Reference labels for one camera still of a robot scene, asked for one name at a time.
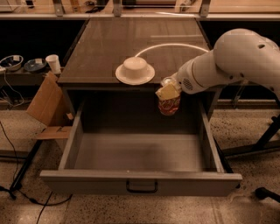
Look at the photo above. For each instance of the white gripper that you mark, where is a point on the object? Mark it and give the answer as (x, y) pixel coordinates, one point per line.
(184, 78)

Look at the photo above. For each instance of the red coke can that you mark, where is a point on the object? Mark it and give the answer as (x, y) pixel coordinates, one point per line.
(168, 107)

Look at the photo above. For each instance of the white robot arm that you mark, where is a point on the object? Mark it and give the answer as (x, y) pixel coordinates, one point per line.
(237, 55)

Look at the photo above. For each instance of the open grey top drawer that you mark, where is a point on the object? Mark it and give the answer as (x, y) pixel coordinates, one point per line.
(103, 151)

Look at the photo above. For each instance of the white upside-down bowl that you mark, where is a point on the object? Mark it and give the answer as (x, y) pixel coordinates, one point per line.
(135, 71)

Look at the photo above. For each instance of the grey cabinet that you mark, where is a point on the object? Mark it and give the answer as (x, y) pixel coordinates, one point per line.
(90, 73)

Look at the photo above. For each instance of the white paper cup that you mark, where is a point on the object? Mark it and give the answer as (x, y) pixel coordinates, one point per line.
(54, 63)

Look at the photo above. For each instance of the brown cardboard box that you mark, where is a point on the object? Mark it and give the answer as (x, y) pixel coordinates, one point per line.
(49, 108)

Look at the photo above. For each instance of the blue bowl right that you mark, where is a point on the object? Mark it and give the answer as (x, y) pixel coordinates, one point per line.
(35, 65)

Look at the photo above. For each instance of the blue bowl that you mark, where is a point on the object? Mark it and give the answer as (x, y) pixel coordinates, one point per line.
(35, 65)
(12, 63)

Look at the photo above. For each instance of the blue bowl left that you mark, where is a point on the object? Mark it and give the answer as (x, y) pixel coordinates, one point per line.
(12, 63)

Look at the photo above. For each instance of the grey side shelf left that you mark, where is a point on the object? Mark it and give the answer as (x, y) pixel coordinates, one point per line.
(23, 78)

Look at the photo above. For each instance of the black stand leg left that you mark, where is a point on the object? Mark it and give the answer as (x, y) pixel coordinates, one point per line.
(16, 184)

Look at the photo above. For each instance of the black drawer handle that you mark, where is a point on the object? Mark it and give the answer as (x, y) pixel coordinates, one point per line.
(142, 187)

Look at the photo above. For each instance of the black stand frame right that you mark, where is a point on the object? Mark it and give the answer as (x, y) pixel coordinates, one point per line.
(262, 144)

